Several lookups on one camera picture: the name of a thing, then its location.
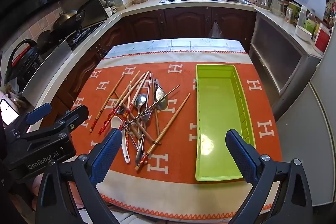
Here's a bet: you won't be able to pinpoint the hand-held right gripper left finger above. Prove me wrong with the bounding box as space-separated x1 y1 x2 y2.
35 128 124 224

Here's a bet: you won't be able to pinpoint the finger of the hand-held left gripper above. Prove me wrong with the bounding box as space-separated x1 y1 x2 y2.
10 103 52 135
18 105 89 146

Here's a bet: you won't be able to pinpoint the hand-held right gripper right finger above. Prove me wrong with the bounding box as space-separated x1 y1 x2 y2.
225 129 314 224

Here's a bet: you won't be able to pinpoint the white ceramic spoon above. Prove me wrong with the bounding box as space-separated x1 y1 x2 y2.
111 116 131 164

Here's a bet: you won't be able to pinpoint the single wooden chopstick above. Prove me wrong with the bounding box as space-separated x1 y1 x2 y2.
89 73 126 134

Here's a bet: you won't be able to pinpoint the small metal spoon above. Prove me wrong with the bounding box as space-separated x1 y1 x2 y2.
116 106 142 151

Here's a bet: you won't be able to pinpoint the green plastic tray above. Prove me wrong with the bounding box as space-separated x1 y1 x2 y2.
195 64 256 182

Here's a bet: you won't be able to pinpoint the metal fork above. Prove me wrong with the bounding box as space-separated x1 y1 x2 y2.
140 109 154 159

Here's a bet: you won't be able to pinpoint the medium metal spoon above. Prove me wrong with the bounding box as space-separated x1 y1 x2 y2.
133 93 148 165

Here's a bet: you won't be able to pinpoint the bundle of wooden chopsticks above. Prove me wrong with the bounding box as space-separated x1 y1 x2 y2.
98 70 191 171

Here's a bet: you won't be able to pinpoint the metal chopstick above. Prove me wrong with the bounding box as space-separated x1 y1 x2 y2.
121 84 181 131
142 71 153 135

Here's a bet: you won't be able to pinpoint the large round metal spoon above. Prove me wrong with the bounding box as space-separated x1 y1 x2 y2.
154 91 170 111

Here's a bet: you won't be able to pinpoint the white flat device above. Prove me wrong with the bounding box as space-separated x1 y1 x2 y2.
0 98 20 126

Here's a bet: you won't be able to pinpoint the grey refrigerator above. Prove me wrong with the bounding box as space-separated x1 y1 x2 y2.
273 38 336 207

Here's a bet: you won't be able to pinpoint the gas stove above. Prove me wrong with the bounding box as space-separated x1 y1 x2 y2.
64 21 105 51

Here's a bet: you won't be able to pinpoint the orange printed blanket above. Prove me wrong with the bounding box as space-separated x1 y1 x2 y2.
69 52 282 220

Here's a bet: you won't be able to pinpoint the dark wok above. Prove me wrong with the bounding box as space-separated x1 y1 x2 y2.
52 9 86 30

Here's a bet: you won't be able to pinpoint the clear plastic bag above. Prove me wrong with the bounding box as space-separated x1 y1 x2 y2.
207 20 223 39

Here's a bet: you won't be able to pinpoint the white bowl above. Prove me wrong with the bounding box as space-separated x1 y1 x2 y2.
294 25 313 42

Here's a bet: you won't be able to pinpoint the red container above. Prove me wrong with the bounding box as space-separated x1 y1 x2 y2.
312 23 331 55

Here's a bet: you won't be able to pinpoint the dark wooden cabinets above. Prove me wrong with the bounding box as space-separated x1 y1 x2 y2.
46 7 256 119

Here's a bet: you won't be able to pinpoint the green label bottle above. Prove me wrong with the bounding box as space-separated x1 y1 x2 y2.
304 12 319 35

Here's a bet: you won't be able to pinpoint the white plastic bottle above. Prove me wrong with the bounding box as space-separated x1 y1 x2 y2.
297 5 307 28

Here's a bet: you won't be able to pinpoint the green carton box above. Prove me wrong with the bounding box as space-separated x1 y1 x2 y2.
285 1 301 24

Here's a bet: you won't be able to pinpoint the glass pitcher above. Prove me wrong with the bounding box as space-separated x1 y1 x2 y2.
266 0 286 17

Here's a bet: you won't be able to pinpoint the black cooker with red handle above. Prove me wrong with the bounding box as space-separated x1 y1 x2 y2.
5 39 44 83

